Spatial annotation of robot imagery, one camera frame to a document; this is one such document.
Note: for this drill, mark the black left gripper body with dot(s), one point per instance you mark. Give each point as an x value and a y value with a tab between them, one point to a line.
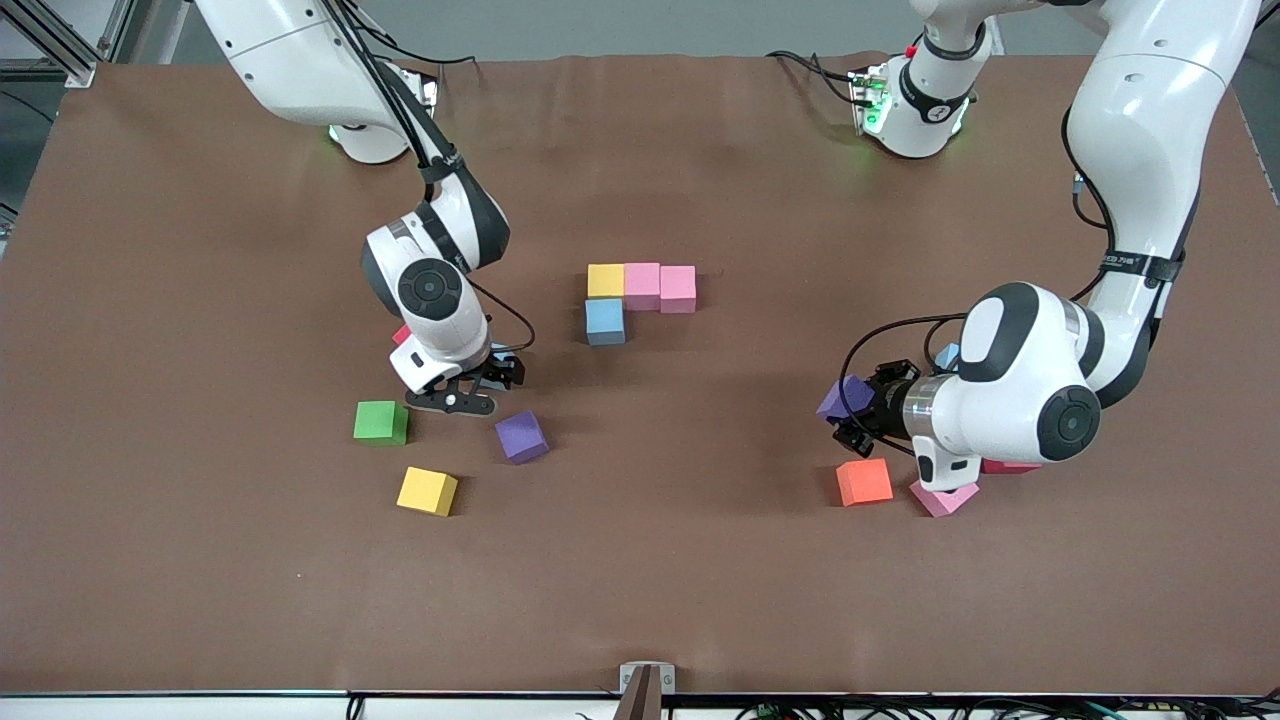
886	403

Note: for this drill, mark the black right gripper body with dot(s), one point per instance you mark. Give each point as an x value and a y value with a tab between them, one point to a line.
503	368

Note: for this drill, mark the purple foam cube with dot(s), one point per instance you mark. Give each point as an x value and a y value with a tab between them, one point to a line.
842	398
521	437

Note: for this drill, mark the blue foam cube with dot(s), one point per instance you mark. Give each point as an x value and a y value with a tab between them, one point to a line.
948	358
605	322

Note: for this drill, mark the yellow foam cube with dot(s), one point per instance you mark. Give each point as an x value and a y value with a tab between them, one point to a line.
605	280
427	491

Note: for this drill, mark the pink foam cube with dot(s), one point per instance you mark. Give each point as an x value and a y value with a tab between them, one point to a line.
945	502
678	290
643	286

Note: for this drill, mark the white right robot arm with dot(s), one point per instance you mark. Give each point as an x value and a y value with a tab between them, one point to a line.
430	290

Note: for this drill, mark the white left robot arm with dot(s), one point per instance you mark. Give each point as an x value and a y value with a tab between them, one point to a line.
1020	390

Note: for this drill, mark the orange foam cube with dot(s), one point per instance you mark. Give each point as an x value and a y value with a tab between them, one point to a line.
864	482

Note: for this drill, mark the red foam cube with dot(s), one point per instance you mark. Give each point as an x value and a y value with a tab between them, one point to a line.
1010	467
401	335

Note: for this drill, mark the green foam cube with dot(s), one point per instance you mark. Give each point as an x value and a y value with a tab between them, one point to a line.
380	422

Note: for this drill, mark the brown table cover sheet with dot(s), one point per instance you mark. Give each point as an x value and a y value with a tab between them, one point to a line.
640	580

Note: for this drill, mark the grey connector plate green light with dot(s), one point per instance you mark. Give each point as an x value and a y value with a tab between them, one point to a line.
868	100
425	88

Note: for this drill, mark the small grey metal bracket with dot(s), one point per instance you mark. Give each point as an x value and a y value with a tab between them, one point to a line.
628	680

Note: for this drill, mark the brown camera mount strip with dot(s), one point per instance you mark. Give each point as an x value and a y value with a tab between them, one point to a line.
640	700

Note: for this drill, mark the white table edge rail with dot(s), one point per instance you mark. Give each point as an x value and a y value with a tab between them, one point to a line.
200	708

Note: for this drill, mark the aluminium frame profile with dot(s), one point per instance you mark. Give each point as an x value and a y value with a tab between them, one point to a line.
78	68

